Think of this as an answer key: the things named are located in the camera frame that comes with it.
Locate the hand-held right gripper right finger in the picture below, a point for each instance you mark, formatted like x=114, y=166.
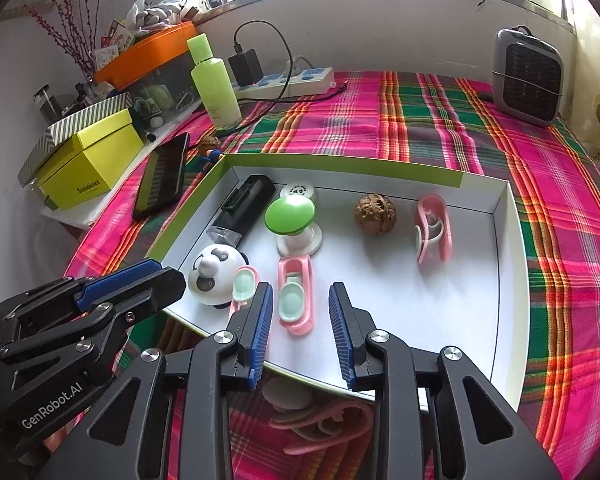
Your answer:
x=340, y=335

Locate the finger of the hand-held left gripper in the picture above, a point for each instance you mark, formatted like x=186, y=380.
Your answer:
x=115, y=282
x=155, y=290

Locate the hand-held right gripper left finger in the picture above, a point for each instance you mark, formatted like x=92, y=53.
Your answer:
x=260, y=330

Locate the pink mint hook clip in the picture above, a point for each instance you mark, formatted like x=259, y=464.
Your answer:
x=325, y=425
x=442, y=230
x=243, y=285
x=294, y=300

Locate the panda shaped white toy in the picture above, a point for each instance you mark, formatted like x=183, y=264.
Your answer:
x=212, y=275

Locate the white shallow box green rim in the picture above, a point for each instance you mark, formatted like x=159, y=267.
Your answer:
x=405, y=300

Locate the green topped white knob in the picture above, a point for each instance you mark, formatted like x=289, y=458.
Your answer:
x=290, y=215

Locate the black smartphone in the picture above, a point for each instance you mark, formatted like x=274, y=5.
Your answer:
x=162, y=177

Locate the yellow cardboard box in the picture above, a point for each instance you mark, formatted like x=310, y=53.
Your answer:
x=90, y=165

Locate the brown walnut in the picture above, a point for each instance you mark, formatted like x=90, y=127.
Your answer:
x=375, y=212

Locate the black cylindrical device clear cap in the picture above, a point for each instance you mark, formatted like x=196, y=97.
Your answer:
x=247, y=200

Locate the small blue figurine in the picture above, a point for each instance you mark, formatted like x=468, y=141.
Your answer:
x=211, y=150

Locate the striped cardboard box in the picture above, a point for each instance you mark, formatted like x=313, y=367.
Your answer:
x=80, y=120

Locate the glass jar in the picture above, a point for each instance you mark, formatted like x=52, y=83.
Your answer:
x=45, y=105

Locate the clear glass tank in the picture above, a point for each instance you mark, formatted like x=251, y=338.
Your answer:
x=165, y=92

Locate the light green plastic bottle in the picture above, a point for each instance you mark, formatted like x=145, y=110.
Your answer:
x=217, y=90

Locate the orange plastic tray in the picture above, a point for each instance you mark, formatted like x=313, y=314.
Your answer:
x=145, y=52

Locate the pink green plaid blanket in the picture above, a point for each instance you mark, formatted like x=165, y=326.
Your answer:
x=555, y=240

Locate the small printed card boxes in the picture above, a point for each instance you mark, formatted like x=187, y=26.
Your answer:
x=112, y=45

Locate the black power adapter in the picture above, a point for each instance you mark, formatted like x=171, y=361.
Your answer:
x=245, y=67

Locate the white blue power strip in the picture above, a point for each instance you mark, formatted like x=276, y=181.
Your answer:
x=305, y=80

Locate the dried red flower branches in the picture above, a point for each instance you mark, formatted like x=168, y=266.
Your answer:
x=70, y=25

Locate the white plastic bags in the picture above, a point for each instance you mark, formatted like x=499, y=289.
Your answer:
x=157, y=12

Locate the grey black space heater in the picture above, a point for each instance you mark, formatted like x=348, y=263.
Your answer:
x=527, y=77

